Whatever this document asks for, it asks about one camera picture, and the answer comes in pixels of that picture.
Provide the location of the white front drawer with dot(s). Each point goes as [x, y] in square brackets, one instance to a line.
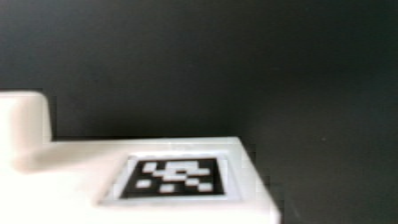
[156, 181]

